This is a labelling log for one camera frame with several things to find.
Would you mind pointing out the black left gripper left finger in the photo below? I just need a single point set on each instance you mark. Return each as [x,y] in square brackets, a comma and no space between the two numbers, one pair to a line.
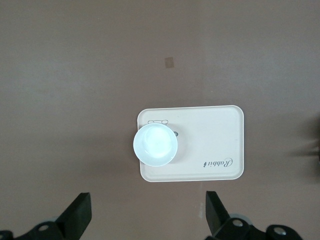
[75,215]

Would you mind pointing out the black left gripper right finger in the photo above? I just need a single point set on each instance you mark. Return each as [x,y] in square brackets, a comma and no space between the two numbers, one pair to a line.
[217,217]

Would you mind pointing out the beige rectangular tray with print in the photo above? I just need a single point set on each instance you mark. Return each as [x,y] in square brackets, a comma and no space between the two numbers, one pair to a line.
[205,135]

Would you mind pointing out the white round bowl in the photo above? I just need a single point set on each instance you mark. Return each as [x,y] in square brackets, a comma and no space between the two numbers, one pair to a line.
[155,145]

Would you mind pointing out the brown tape patch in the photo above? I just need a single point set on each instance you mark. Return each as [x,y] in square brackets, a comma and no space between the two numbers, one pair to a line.
[169,62]

